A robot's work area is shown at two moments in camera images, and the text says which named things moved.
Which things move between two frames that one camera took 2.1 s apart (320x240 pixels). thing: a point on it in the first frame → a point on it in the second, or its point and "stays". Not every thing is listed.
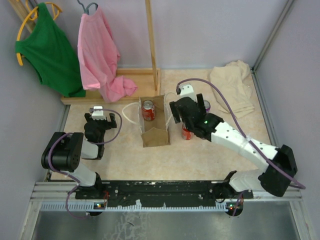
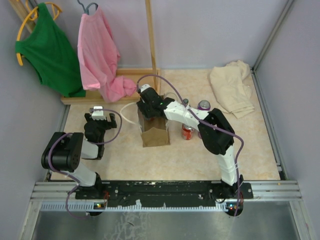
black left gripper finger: x=87 y=116 stays
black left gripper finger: x=113 y=124 stays
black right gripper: x=175 y=114 → x=142 y=106
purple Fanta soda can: x=207 y=106 stays
